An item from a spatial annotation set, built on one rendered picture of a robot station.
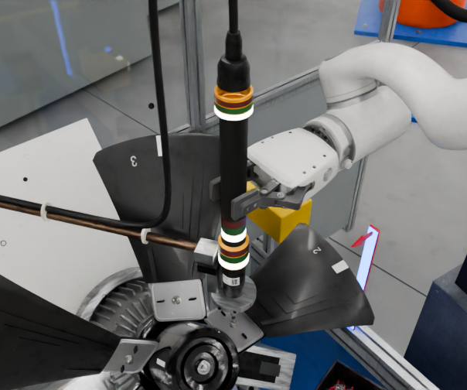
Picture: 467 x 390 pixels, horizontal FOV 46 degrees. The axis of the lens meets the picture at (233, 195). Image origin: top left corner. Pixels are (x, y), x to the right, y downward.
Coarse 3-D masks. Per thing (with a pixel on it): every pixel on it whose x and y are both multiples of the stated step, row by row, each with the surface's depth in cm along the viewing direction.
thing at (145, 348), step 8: (120, 344) 79; (128, 344) 80; (136, 344) 80; (144, 344) 81; (152, 344) 81; (120, 352) 81; (128, 352) 81; (136, 352) 82; (144, 352) 82; (152, 352) 83; (112, 360) 82; (120, 360) 83; (136, 360) 84; (144, 360) 84; (104, 368) 83; (112, 368) 84; (120, 368) 84; (128, 368) 85; (136, 368) 85
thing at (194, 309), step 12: (156, 288) 88; (168, 288) 87; (180, 288) 86; (192, 288) 86; (156, 300) 88; (168, 300) 87; (192, 300) 86; (156, 312) 88; (168, 312) 87; (180, 312) 87; (192, 312) 86; (204, 312) 85
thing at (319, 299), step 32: (288, 256) 102; (320, 256) 103; (256, 288) 96; (288, 288) 97; (320, 288) 98; (352, 288) 101; (256, 320) 91; (288, 320) 92; (320, 320) 94; (352, 320) 97
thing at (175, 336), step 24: (144, 336) 88; (168, 336) 83; (192, 336) 80; (216, 336) 82; (168, 360) 79; (192, 360) 80; (216, 360) 82; (144, 384) 88; (168, 384) 79; (192, 384) 80; (216, 384) 82
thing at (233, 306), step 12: (204, 240) 81; (204, 252) 79; (204, 264) 80; (216, 264) 80; (216, 276) 81; (216, 288) 83; (252, 288) 85; (216, 300) 83; (228, 300) 83; (240, 300) 83; (252, 300) 83; (228, 312) 83; (240, 312) 83
